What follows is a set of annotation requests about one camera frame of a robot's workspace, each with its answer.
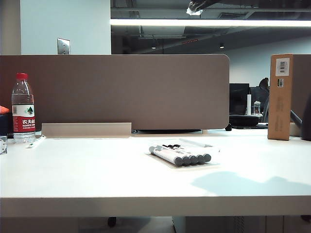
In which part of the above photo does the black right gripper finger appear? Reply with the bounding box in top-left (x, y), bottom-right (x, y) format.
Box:
top-left (186, 0), bottom-right (219, 16)

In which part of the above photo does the clear plastic marker packaging box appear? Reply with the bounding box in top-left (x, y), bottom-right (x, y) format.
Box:
top-left (145, 137), bottom-right (221, 169)

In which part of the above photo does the white marker black cap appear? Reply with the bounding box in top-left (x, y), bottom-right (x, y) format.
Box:
top-left (176, 143), bottom-right (211, 163)
top-left (170, 144), bottom-right (205, 164)
top-left (148, 146), bottom-right (183, 167)
top-left (162, 144), bottom-right (197, 165)
top-left (155, 145), bottom-right (190, 166)

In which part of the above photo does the tall brown cardboard box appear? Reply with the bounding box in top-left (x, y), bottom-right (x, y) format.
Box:
top-left (267, 53), bottom-right (294, 141)

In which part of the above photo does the small blue patterned box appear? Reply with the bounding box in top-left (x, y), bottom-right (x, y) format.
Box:
top-left (0, 135), bottom-right (9, 155)

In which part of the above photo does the long ceiling light strip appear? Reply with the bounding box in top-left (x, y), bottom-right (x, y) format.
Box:
top-left (110, 18), bottom-right (311, 27)

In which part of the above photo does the black computer monitor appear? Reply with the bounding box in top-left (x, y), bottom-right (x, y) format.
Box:
top-left (229, 83), bottom-right (250, 115)

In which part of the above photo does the black office chair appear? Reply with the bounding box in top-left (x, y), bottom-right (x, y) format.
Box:
top-left (250, 77), bottom-right (270, 123)

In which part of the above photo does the brown desk partition panel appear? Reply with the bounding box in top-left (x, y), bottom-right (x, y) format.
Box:
top-left (0, 53), bottom-right (230, 131)

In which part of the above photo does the black round flat object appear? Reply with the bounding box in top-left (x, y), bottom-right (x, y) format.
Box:
top-left (229, 115), bottom-right (260, 127)

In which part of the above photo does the black partition foot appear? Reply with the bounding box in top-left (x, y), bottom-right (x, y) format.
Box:
top-left (135, 129), bottom-right (203, 134)

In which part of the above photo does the brown neighbouring partition panel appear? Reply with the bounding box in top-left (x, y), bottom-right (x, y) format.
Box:
top-left (290, 53), bottom-right (311, 124)

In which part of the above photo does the clear water bottle red label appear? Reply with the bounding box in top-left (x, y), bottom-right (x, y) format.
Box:
top-left (11, 72), bottom-right (36, 144)

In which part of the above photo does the dark blue object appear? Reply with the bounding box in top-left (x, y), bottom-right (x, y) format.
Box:
top-left (0, 114), bottom-right (14, 136)

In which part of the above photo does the metal wall switch plate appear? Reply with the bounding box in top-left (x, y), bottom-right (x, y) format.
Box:
top-left (57, 38), bottom-right (71, 55)

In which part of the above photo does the grey handle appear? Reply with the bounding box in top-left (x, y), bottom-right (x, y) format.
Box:
top-left (290, 109), bottom-right (303, 127)

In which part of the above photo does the beige cable tray strip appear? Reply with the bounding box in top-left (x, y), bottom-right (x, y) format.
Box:
top-left (41, 122), bottom-right (133, 138)

